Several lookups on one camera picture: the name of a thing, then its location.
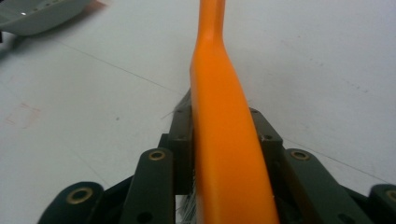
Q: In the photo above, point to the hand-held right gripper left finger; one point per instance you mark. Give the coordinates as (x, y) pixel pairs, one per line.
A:
(182, 149)

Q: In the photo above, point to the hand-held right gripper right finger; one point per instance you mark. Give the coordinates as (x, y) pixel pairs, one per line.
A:
(268, 140)

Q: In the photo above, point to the orange hand brush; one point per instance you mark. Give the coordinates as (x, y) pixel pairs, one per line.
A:
(224, 130)

